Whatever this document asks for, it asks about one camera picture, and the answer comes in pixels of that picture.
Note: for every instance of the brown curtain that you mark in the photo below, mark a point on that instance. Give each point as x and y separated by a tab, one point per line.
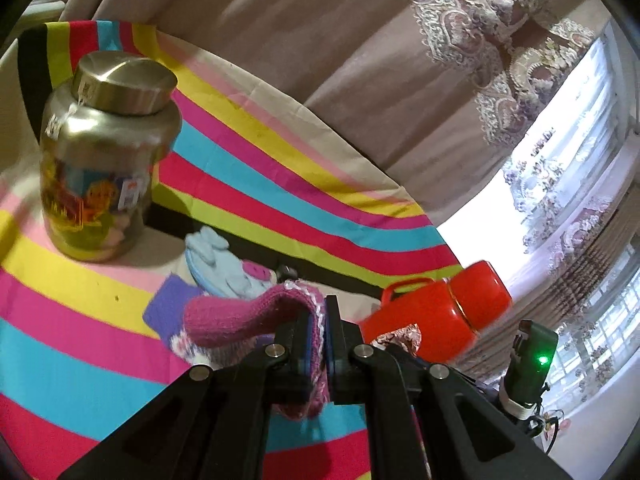
350	50

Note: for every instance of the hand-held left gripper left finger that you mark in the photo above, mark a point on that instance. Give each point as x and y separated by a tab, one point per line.
303	355

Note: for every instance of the purple knitted sock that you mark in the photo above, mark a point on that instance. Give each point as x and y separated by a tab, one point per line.
167	310

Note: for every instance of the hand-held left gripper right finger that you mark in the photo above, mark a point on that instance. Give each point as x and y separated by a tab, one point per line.
334	355

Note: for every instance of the red thermos bottle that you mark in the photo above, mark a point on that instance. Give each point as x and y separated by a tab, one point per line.
430	310

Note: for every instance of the magenta knitted sock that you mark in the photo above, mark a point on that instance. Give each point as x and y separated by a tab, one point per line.
225	320

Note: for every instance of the beige pleated curtain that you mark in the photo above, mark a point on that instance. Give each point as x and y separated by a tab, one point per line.
590	270

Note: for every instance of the colourful striped cloth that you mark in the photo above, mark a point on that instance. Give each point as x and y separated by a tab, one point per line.
280	195

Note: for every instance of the floral lace curtain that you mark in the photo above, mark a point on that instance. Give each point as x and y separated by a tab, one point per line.
550	185

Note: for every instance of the steel jar with label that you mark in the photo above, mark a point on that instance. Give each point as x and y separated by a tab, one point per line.
100	160

